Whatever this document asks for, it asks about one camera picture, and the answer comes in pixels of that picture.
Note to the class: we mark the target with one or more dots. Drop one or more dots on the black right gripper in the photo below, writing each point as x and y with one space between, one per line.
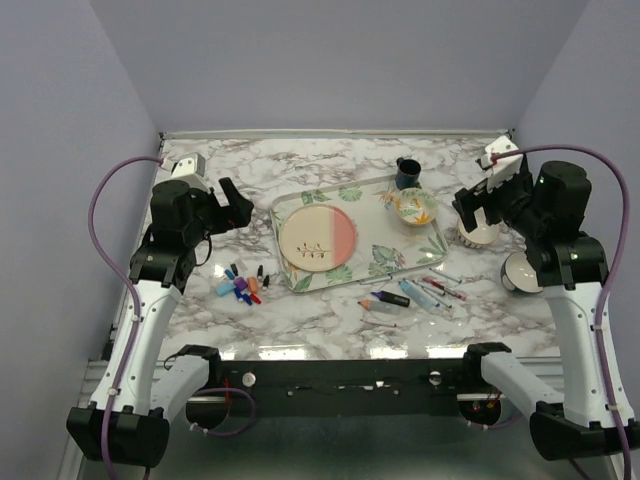
474 196

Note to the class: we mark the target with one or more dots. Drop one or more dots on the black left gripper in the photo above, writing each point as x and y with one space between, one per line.
233 215

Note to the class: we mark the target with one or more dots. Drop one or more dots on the purple highlighter cap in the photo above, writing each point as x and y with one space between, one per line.
240 283

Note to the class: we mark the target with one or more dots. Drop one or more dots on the orange highlighter cap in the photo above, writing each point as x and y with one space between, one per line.
253 284

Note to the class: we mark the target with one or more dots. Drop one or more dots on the light blue highlighter cap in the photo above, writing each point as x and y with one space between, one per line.
224 288

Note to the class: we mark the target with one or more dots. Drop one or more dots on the white marker black tip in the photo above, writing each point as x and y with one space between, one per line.
448 276

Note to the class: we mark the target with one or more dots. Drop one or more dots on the pink red pen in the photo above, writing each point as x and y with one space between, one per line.
448 290

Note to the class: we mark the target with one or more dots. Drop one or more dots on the white marker black eraser cap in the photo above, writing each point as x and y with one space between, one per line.
440 298

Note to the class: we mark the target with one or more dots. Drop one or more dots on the light blue highlighter pen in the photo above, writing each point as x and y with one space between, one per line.
417 295

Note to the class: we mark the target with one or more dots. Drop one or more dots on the purple capped marker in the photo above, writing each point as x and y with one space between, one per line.
392 298

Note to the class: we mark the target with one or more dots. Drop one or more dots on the white marker red cap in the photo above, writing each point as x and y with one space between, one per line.
376 323

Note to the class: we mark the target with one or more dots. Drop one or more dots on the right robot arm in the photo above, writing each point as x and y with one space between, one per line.
591 416

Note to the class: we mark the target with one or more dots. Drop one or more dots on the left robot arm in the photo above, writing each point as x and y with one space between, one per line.
127 420

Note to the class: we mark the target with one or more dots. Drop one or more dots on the white orange rimmed bowl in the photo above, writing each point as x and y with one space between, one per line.
482 236

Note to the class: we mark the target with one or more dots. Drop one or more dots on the blue striped white bowl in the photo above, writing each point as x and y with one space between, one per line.
518 276

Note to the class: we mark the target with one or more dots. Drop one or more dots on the cream and pink plate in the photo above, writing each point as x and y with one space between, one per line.
317 238

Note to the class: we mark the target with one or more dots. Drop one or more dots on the floral orange rimmed bowl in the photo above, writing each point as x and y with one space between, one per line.
415 207

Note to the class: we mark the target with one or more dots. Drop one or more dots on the dark blue mug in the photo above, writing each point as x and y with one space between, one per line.
408 172

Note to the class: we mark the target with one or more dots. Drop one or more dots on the floral serving tray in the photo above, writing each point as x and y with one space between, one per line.
384 244

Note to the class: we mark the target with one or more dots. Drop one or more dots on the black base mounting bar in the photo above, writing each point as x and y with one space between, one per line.
338 388

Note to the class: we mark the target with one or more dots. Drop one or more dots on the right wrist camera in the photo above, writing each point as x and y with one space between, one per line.
500 162

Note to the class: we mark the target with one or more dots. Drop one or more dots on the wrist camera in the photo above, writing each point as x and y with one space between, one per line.
500 162
191 170

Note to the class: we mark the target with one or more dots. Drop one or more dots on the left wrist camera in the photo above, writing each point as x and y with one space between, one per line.
191 170

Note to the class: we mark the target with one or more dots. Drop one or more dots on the aluminium frame rail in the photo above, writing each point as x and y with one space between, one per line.
93 374

